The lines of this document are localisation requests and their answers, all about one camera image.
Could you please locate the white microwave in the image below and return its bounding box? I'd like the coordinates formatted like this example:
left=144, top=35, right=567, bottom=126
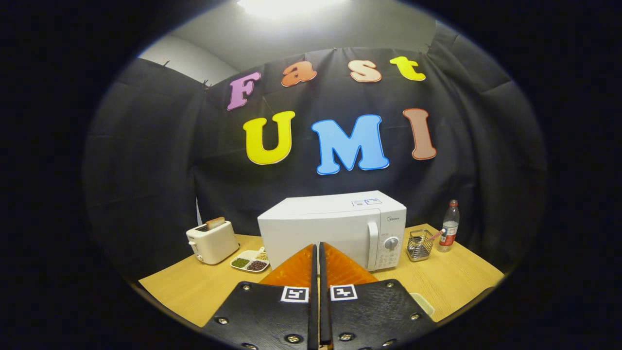
left=257, top=190, right=407, bottom=272

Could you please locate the plastic bottle with red label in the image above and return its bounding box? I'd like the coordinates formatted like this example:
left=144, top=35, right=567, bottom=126
left=439, top=199, right=460, bottom=252

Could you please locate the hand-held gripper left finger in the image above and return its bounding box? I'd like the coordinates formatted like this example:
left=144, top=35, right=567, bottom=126
left=202, top=244, right=319, bottom=350

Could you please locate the white toaster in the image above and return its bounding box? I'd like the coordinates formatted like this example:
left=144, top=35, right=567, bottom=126
left=186, top=221, right=240, bottom=265

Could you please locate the divided dish of beans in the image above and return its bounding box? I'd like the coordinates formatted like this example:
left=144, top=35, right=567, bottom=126
left=230, top=247, right=270, bottom=273

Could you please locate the cream square plate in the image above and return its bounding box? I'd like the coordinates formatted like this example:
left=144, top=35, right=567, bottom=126
left=411, top=292, right=436, bottom=317

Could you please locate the black backdrop cloth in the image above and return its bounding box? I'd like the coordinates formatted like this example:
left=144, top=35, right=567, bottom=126
left=83, top=22, right=547, bottom=280

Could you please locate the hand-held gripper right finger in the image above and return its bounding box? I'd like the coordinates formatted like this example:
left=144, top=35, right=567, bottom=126
left=319, top=242, right=438, bottom=350

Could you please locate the wire mesh basket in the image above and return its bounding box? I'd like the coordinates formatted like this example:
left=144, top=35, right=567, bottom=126
left=406, top=229, right=434, bottom=263

